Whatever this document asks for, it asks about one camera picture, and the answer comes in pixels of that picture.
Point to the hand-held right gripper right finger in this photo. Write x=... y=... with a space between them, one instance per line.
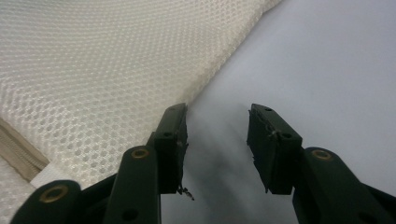
x=274 y=155

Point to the white printed cloth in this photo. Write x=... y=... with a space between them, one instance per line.
x=109 y=71

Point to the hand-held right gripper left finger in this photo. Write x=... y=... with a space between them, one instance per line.
x=171 y=149

